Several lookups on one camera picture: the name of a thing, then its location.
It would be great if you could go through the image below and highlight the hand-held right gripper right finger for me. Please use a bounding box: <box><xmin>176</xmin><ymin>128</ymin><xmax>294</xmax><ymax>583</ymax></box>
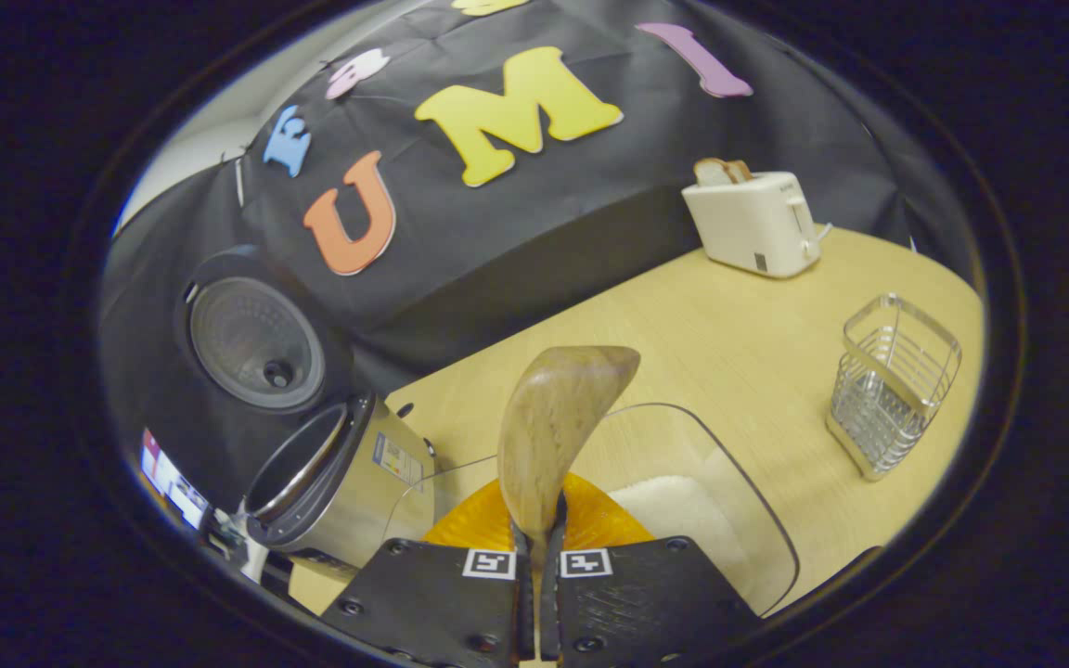
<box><xmin>539</xmin><ymin>472</ymin><xmax>764</xmax><ymax>668</ymax></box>

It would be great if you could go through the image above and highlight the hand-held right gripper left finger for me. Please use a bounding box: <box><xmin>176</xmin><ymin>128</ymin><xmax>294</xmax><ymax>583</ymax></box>
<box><xmin>319</xmin><ymin>477</ymin><xmax>536</xmax><ymax>668</ymax></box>

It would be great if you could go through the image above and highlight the silver black rice cooker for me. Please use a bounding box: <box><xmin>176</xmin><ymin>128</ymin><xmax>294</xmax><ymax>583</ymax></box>
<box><xmin>176</xmin><ymin>245</ymin><xmax>439</xmax><ymax>572</ymax></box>

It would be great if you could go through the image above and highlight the wooden spoon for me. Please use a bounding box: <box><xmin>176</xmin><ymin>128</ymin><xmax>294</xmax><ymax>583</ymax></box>
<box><xmin>496</xmin><ymin>345</ymin><xmax>643</xmax><ymax>569</ymax></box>

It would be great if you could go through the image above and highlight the metal wire chopstick holder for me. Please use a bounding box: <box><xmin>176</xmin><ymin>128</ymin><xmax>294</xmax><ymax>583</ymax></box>
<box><xmin>824</xmin><ymin>293</ymin><xmax>963</xmax><ymax>482</ymax></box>

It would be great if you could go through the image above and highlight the clear plastic container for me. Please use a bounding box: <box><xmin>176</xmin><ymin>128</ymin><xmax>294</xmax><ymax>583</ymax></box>
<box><xmin>383</xmin><ymin>401</ymin><xmax>801</xmax><ymax>619</ymax></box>

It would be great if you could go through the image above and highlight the computer monitor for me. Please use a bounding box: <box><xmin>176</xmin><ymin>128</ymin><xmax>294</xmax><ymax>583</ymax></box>
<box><xmin>139</xmin><ymin>428</ymin><xmax>212</xmax><ymax>531</ymax></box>

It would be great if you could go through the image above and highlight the white toaster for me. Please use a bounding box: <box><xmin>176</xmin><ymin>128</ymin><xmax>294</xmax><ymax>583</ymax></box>
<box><xmin>680</xmin><ymin>171</ymin><xmax>823</xmax><ymax>280</ymax></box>

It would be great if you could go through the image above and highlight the black backdrop cloth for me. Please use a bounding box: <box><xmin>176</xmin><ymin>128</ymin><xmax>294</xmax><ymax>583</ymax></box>
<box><xmin>97</xmin><ymin>0</ymin><xmax>918</xmax><ymax>522</ymax></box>

